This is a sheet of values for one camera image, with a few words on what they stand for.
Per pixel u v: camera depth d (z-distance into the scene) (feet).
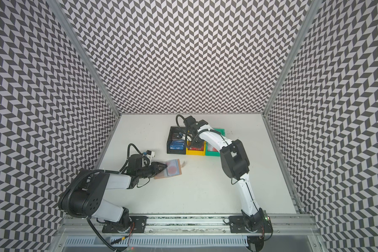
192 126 2.32
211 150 3.18
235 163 1.84
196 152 3.08
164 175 2.85
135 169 2.37
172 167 2.98
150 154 2.84
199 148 3.23
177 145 3.18
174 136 3.41
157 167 2.76
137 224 2.38
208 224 2.47
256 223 2.07
